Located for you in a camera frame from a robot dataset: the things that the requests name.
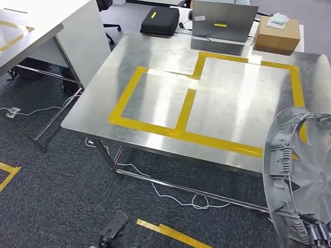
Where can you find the black zip case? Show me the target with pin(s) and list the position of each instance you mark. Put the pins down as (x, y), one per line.
(160, 22)

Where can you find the open yellow floor tape square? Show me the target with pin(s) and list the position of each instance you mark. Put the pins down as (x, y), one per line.
(171, 233)

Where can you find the black robot left foot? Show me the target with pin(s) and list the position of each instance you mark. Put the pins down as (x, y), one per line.
(113, 227)

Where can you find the brown cardboard box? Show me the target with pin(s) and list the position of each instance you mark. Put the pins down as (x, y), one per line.
(276, 37)

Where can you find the grey plastic wheel cover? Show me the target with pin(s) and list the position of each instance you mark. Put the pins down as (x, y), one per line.
(310, 178)

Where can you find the steel table with white panel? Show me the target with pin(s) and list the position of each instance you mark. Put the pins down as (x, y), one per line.
(77, 41)

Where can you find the steel workbench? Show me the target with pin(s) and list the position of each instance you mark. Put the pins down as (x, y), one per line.
(233, 102)

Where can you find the black office chair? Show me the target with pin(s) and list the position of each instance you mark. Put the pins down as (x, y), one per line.
(104, 4)

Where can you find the white power strip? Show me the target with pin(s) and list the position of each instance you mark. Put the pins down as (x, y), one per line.
(13, 112)

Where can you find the pale green packet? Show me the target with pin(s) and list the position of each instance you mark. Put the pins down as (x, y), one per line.
(278, 20)

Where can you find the silver laptop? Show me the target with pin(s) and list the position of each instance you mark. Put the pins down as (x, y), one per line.
(233, 15)

